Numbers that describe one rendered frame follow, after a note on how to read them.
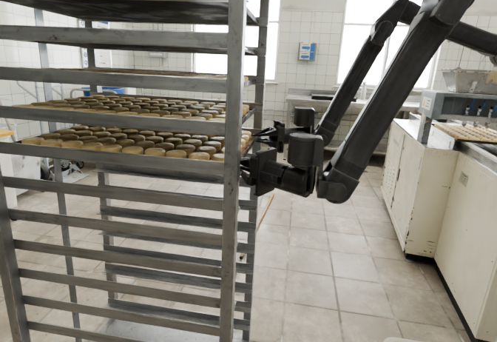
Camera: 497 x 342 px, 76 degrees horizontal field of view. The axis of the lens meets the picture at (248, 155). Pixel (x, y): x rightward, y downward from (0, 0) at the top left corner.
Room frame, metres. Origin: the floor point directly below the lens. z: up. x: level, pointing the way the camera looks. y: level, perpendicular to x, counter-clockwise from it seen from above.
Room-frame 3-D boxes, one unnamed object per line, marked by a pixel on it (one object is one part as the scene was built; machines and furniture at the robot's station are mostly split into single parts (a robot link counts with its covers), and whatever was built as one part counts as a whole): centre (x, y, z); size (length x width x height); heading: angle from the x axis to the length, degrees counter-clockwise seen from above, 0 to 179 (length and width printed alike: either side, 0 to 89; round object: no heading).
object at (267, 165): (0.66, -0.06, 1.05); 0.07 x 0.07 x 0.10; 51
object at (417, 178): (2.46, -1.61, 0.42); 1.28 x 0.72 x 0.84; 166
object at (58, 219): (0.72, 0.33, 0.87); 0.64 x 0.03 x 0.03; 82
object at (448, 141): (2.51, -1.41, 0.88); 1.28 x 0.01 x 0.07; 166
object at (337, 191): (0.61, -0.14, 1.09); 0.12 x 0.09 x 0.12; 83
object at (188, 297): (0.72, 0.33, 0.69); 0.64 x 0.03 x 0.03; 82
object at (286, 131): (1.07, -0.12, 1.05); 0.07 x 0.07 x 0.10; 22
